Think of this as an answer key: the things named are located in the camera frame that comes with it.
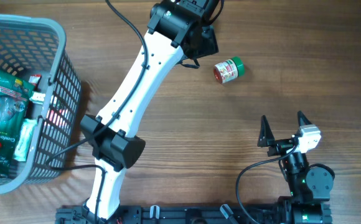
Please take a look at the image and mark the black mounting rail base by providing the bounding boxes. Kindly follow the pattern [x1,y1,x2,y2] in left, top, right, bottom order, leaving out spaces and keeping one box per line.
[55,204,333,224]

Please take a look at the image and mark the grey plastic shopping basket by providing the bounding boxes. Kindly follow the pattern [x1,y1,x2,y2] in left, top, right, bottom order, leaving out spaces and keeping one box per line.
[0,14,82,195]

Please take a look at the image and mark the green lid spice jar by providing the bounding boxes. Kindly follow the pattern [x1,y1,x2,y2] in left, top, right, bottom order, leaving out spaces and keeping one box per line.
[213,57,246,84]

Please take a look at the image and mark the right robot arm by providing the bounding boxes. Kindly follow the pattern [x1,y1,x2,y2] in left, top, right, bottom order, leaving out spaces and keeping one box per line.
[257,111,335,224]

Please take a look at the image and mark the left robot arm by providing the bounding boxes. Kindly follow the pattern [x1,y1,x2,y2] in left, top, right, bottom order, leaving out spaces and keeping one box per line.
[80,0,224,223]

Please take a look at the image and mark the mint green wipes pack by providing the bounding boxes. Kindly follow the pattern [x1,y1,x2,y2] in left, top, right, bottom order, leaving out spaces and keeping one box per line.
[13,119,37,162]

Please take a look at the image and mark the red stick sachet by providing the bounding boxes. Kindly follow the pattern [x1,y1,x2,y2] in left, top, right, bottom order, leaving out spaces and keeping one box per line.
[28,74,42,87]

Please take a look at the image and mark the red white small carton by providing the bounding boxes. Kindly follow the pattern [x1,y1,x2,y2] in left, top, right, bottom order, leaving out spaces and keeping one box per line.
[47,109,68,126]

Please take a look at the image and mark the green 3M gloves package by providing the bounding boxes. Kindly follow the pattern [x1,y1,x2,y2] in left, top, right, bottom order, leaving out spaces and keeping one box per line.
[0,71,34,177]

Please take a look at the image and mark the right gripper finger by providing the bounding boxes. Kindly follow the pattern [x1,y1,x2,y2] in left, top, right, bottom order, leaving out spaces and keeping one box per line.
[297,111,312,126]
[257,115,275,147]

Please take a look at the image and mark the small green white box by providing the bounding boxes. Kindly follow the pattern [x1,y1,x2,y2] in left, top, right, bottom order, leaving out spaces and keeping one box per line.
[29,91,46,105]

